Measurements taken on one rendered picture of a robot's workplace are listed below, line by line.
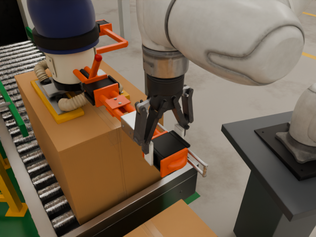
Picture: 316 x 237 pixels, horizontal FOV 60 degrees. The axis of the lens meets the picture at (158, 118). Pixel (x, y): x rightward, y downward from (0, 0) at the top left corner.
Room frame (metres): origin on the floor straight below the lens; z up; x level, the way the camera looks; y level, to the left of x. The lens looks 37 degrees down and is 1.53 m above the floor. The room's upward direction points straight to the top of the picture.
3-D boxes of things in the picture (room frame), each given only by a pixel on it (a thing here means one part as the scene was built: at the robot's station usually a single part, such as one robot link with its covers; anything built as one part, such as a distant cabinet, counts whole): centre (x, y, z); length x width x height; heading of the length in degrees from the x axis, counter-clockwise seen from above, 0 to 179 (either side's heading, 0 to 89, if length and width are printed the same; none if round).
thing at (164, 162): (0.47, -0.02, 1.08); 0.08 x 0.07 x 0.05; 35
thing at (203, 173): (0.55, -0.03, 1.08); 0.31 x 0.03 x 0.05; 35
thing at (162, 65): (0.49, -0.02, 1.31); 0.09 x 0.09 x 0.06
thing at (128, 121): (0.59, 0.06, 1.07); 0.07 x 0.07 x 0.04; 35
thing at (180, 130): (0.51, -0.05, 1.09); 0.03 x 0.01 x 0.07; 34
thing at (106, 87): (0.76, 0.18, 1.08); 0.10 x 0.08 x 0.06; 125
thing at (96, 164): (0.97, 0.31, 0.75); 0.60 x 0.40 x 0.40; 35
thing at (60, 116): (0.91, 0.40, 0.97); 0.34 x 0.10 x 0.05; 35
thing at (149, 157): (0.46, 0.02, 1.09); 0.03 x 0.01 x 0.07; 34
